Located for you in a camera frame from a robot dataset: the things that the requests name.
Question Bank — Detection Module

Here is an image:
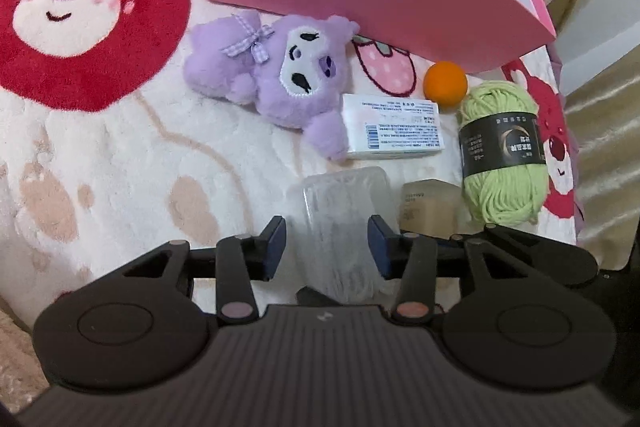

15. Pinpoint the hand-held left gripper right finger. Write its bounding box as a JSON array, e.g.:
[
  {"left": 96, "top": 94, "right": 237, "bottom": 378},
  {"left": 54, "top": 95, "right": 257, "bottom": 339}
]
[{"left": 367, "top": 216, "right": 531, "bottom": 327}]

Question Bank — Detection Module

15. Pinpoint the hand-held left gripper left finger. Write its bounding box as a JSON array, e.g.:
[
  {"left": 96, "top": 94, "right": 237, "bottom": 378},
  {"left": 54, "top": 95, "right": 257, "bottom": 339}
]
[{"left": 125, "top": 216, "right": 288, "bottom": 327}]

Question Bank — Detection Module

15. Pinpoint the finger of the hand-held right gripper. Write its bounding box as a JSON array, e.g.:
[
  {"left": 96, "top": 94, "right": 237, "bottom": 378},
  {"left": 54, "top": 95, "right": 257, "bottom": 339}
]
[{"left": 482, "top": 223, "right": 599, "bottom": 280}]

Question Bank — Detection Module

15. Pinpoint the clear plastic swab box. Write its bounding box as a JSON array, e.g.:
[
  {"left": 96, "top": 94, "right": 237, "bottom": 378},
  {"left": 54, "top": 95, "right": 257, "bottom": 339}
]
[{"left": 286, "top": 167, "right": 401, "bottom": 303}]

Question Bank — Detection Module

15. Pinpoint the beige bottle with gold cap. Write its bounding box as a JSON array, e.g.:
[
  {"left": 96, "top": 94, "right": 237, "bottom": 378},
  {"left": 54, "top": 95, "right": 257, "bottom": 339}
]
[{"left": 400, "top": 179, "right": 460, "bottom": 238}]

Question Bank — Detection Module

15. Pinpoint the green yarn ball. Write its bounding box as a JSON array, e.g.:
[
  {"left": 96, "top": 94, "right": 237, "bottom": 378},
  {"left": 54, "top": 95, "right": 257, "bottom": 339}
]
[{"left": 457, "top": 79, "right": 551, "bottom": 225}]

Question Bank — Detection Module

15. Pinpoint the white and blue carton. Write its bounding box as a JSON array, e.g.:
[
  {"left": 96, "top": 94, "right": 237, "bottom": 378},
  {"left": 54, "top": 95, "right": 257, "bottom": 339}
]
[{"left": 341, "top": 93, "right": 446, "bottom": 160}]

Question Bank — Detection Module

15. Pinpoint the purple plush toy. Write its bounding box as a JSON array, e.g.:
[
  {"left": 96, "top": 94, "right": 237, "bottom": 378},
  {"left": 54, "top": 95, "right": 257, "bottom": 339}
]
[{"left": 184, "top": 11, "right": 361, "bottom": 162}]

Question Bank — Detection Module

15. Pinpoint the orange ball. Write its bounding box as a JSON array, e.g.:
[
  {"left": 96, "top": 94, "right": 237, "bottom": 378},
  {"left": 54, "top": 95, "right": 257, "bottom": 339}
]
[{"left": 424, "top": 62, "right": 468, "bottom": 110}]

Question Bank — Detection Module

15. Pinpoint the beige striped curtain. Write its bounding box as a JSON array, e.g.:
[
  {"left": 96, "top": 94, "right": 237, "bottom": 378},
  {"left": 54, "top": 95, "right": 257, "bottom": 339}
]
[{"left": 565, "top": 72, "right": 640, "bottom": 248}]

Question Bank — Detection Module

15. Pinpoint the red bear printed blanket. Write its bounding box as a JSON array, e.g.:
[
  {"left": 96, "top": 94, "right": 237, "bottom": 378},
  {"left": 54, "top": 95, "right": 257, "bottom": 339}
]
[{"left": 0, "top": 0, "right": 583, "bottom": 408}]

